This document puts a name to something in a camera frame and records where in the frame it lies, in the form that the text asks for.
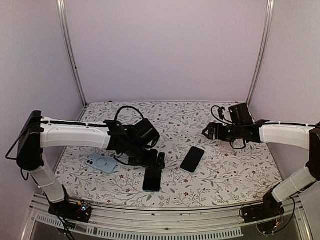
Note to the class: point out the aluminium left corner post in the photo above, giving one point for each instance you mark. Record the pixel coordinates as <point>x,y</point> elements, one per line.
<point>61,7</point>

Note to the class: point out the bare phone dark screen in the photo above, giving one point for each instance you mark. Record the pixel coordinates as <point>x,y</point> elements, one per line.
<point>152,180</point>

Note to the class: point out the light blue cased phone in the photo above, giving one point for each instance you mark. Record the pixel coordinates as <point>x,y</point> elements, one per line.
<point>101,163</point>

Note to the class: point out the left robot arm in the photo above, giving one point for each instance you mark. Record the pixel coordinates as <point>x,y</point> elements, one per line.
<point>137,141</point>

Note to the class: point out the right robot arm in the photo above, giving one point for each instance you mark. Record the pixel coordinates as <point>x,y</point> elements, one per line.
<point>305,136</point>

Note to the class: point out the white phone case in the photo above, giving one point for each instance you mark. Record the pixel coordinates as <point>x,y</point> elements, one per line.
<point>225,147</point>

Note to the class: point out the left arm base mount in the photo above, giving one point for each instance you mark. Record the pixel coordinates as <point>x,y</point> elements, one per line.
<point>80,211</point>

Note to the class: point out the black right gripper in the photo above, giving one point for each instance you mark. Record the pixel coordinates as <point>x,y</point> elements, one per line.
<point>211,126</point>

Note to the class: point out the aluminium right corner post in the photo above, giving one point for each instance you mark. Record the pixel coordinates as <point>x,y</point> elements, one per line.
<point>270,4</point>

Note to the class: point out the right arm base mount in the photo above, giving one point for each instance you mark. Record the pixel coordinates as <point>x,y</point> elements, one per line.
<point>262,212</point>

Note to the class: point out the phone with dark screen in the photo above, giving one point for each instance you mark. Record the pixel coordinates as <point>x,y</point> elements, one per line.
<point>192,160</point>

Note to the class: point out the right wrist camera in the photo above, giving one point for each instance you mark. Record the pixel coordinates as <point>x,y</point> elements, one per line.
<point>221,113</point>

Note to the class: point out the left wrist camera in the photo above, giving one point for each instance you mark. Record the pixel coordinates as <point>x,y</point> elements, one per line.
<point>160,162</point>

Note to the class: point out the aluminium corner post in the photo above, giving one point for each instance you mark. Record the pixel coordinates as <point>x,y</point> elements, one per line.
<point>270,4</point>
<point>61,7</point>

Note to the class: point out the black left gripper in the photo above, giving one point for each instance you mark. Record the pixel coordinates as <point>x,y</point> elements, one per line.
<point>150,163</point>

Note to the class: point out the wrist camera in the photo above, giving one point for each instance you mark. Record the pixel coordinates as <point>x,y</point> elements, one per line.
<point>221,113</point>
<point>160,162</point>

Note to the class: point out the floral table mat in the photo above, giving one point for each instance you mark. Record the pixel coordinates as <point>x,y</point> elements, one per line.
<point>220,179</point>

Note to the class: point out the aluminium front rail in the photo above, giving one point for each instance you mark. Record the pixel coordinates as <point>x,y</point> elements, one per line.
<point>123,222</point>

